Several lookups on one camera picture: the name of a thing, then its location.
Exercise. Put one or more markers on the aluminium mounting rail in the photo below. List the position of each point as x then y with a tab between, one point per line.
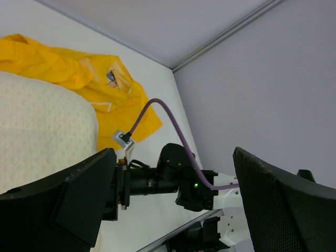
161	241

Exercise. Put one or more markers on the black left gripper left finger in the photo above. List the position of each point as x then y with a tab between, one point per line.
61	212

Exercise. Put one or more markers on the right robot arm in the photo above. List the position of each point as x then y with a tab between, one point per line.
176	164

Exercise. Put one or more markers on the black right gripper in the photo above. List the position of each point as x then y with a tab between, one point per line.
132	179

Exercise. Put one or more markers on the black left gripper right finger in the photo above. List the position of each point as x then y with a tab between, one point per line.
284	212

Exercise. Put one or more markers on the right aluminium frame post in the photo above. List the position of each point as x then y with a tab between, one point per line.
226	33

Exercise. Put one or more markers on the white pillow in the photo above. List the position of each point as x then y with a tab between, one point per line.
44	129

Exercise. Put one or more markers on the yellow Pikachu pillowcase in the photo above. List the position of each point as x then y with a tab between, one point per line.
102	80

